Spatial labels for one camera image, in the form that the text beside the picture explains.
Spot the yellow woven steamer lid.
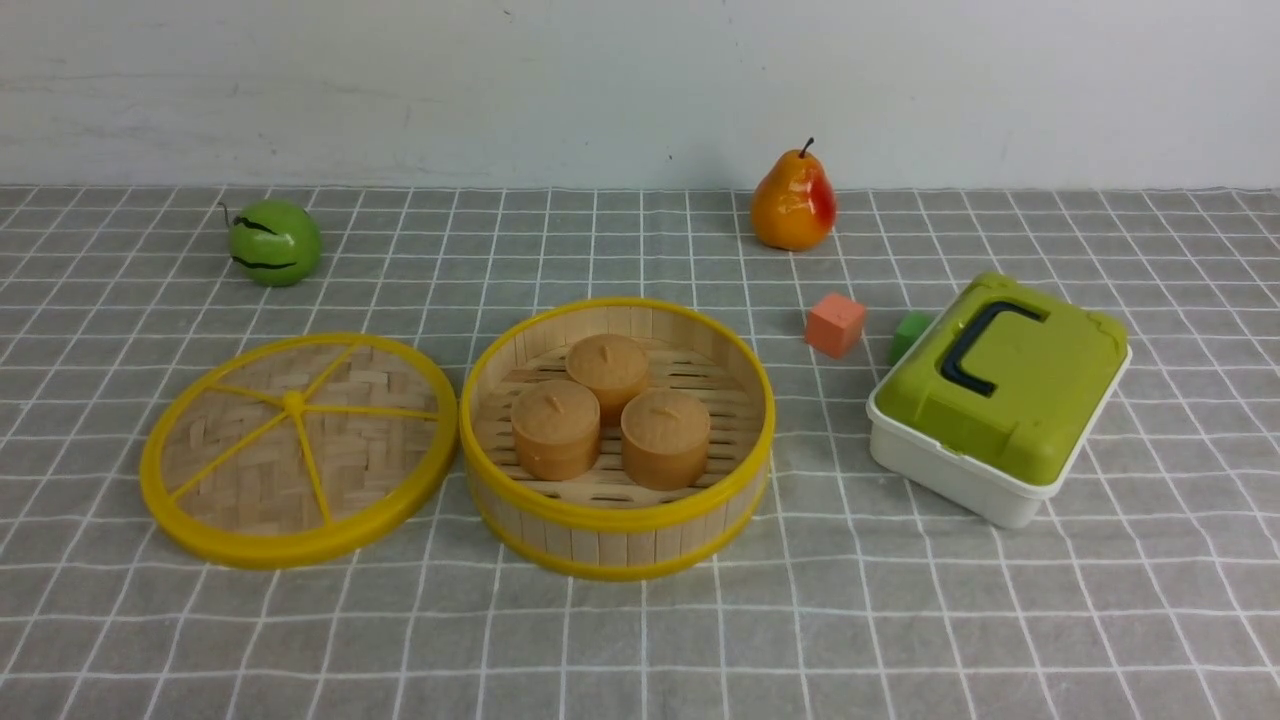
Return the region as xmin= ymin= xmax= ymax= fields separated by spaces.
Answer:
xmin=140 ymin=333 xmax=460 ymax=570

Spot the brown toy bun back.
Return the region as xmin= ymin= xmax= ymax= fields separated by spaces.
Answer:
xmin=564 ymin=333 xmax=650 ymax=427

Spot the brown toy bun right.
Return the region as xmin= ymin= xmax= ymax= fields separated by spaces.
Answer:
xmin=620 ymin=388 xmax=710 ymax=491

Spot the orange toy pear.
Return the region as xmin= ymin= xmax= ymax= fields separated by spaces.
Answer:
xmin=750 ymin=137 xmax=838 ymax=252

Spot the green white lidded box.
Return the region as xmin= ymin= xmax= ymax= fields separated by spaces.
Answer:
xmin=867 ymin=272 xmax=1132 ymax=529

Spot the orange foam cube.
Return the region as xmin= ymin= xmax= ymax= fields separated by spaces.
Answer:
xmin=804 ymin=293 xmax=867 ymax=359

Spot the brown toy bun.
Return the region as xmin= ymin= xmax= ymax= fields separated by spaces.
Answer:
xmin=620 ymin=388 xmax=710 ymax=491
xmin=511 ymin=379 xmax=602 ymax=480
xmin=564 ymin=333 xmax=650 ymax=427

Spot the green toy apple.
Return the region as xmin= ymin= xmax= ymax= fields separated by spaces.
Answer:
xmin=218 ymin=199 xmax=323 ymax=287

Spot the green foam cube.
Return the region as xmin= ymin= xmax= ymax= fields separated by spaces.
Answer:
xmin=888 ymin=310 xmax=934 ymax=366

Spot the brown toy bun left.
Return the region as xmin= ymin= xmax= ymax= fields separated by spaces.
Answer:
xmin=511 ymin=379 xmax=602 ymax=480

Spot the yellow bamboo steamer basket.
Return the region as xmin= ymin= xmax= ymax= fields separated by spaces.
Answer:
xmin=460 ymin=297 xmax=777 ymax=582

